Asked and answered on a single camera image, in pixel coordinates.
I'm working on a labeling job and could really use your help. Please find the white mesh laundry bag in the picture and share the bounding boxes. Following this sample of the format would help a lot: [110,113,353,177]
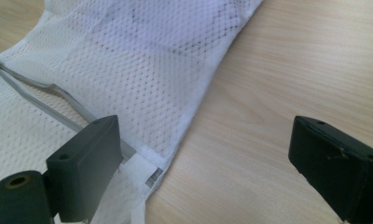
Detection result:
[0,0,265,224]

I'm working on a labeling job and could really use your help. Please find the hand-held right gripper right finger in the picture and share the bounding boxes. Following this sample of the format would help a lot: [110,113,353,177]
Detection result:
[288,115,373,224]

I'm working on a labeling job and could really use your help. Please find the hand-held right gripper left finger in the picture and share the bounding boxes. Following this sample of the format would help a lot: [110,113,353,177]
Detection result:
[46,114,125,224]

